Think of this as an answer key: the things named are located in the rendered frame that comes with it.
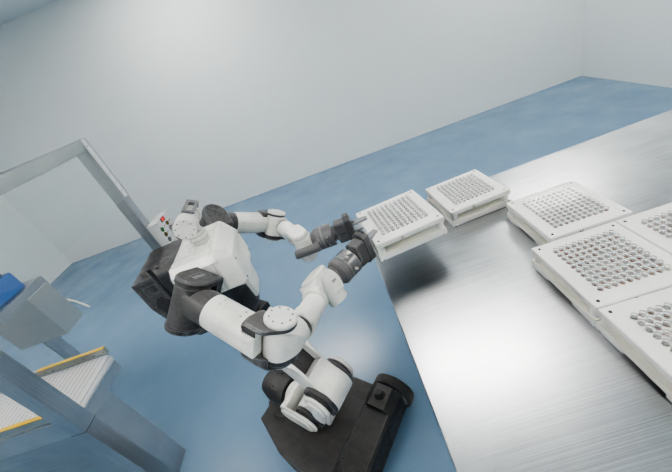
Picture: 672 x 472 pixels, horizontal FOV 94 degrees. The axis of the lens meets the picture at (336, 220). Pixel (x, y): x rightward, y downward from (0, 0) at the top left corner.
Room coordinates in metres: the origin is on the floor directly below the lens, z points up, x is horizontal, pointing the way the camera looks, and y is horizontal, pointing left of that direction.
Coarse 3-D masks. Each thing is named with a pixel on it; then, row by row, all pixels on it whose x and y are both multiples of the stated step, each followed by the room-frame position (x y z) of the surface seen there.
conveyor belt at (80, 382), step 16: (80, 368) 1.12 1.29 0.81; (96, 368) 1.08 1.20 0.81; (64, 384) 1.06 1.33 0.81; (80, 384) 1.02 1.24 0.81; (96, 384) 1.01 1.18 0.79; (0, 400) 1.13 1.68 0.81; (80, 400) 0.94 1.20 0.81; (0, 416) 1.03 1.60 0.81; (16, 416) 0.99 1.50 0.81; (32, 416) 0.95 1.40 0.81
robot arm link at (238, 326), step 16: (208, 304) 0.63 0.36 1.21; (224, 304) 0.62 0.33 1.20; (240, 304) 0.63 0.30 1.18; (208, 320) 0.60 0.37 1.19; (224, 320) 0.58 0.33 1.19; (240, 320) 0.56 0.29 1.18; (256, 320) 0.55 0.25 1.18; (272, 320) 0.53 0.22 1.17; (288, 320) 0.53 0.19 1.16; (224, 336) 0.56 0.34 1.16; (240, 336) 0.53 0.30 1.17; (256, 336) 0.52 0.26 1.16; (240, 352) 0.54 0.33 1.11; (256, 352) 0.52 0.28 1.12; (272, 368) 0.50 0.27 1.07
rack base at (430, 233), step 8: (424, 232) 0.85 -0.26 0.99; (432, 232) 0.83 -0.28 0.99; (440, 232) 0.83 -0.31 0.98; (400, 240) 0.86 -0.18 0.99; (408, 240) 0.84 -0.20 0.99; (416, 240) 0.83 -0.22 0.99; (424, 240) 0.83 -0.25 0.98; (392, 248) 0.84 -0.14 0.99; (400, 248) 0.83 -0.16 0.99; (408, 248) 0.83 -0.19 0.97; (384, 256) 0.82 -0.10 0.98; (392, 256) 0.83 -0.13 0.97
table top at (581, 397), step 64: (640, 128) 1.13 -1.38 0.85; (512, 192) 1.05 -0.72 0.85; (640, 192) 0.78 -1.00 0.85; (448, 256) 0.85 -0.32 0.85; (512, 256) 0.74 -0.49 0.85; (448, 320) 0.61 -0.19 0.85; (512, 320) 0.53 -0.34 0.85; (576, 320) 0.46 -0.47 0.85; (448, 384) 0.44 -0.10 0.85; (512, 384) 0.38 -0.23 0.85; (576, 384) 0.33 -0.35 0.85; (640, 384) 0.29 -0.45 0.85; (448, 448) 0.32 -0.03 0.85; (512, 448) 0.27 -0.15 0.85; (576, 448) 0.24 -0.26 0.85; (640, 448) 0.20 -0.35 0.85
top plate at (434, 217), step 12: (408, 192) 1.06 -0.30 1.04; (420, 204) 0.95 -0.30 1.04; (360, 216) 1.03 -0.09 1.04; (432, 216) 0.85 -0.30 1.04; (372, 228) 0.93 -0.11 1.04; (408, 228) 0.84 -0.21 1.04; (420, 228) 0.83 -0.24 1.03; (372, 240) 0.86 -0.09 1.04; (384, 240) 0.83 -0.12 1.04; (396, 240) 0.83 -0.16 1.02
